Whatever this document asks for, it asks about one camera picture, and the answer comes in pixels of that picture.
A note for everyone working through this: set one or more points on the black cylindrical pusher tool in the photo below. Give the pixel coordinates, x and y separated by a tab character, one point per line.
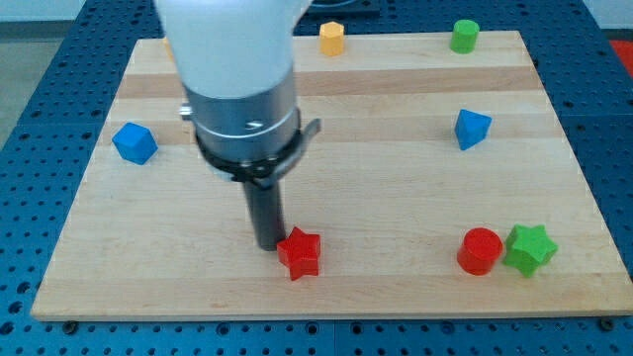
266	213

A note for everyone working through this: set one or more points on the red star block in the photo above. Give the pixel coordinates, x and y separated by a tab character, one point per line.
300	253

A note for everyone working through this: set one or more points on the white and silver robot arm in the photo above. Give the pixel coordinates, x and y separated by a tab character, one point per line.
235	60

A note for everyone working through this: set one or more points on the green star block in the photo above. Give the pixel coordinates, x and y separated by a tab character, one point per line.
527	248

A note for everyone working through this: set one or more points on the blue cube block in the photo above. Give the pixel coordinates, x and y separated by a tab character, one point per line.
135	143

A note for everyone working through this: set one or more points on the wooden board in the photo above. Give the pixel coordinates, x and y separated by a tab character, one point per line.
385	185

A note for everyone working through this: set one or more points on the yellow hexagon block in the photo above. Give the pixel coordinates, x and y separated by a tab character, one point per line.
331	38

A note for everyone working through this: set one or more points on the blue pentagon block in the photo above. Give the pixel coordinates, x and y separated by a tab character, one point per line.
471	128

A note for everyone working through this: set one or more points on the red cylinder block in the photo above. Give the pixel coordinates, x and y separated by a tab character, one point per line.
479	251

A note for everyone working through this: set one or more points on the green cylinder block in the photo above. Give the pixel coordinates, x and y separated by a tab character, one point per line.
464	36

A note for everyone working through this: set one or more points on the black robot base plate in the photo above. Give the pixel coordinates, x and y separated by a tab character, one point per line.
321	8

